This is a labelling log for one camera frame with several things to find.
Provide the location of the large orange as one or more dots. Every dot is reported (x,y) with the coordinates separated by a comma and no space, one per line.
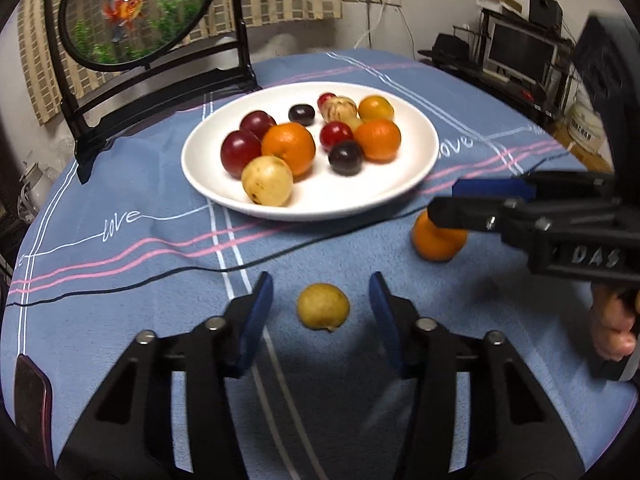
(289,147)

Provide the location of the red smartphone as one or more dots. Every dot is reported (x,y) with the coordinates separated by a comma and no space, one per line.
(32,410)

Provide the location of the black speaker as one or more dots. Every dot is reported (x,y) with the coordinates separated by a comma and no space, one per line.
(545,10)

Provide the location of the small yellow pear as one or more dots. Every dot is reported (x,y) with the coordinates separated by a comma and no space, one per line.
(323,306)

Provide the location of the dark purple plum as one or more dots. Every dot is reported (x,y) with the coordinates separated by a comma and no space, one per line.
(301,114)
(346,157)

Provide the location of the speckled yellow pear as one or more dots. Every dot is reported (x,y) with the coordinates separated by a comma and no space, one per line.
(267,180)

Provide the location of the person's right hand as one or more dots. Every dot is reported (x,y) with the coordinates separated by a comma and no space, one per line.
(610,330)

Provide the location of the computer monitor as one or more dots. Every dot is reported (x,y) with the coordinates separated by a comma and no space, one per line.
(520,52)

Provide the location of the white plate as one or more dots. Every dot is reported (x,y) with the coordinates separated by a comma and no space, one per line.
(400,170)

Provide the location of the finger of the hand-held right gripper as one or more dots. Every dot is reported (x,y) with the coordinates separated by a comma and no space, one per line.
(465,215)
(492,187)

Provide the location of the red plum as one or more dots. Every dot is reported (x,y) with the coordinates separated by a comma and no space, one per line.
(257,122)
(336,136)
(241,152)

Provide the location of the small yellow-orange mandarin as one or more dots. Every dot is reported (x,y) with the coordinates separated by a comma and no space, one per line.
(376,108)

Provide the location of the black chair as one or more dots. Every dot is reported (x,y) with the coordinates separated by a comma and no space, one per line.
(135,15)

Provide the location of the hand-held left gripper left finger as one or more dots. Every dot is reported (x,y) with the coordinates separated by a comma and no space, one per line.
(252,320)

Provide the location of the small red cherry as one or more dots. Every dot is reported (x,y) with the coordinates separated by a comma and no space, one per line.
(327,97)

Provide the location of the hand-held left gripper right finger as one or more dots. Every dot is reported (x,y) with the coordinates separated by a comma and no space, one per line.
(385,320)

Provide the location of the small pale yellow plum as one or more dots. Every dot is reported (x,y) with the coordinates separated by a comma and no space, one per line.
(355,124)

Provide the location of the small orange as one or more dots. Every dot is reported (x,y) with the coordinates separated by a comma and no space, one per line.
(377,140)
(435,245)

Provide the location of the tan striped nut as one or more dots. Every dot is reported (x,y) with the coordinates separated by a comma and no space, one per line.
(339,109)

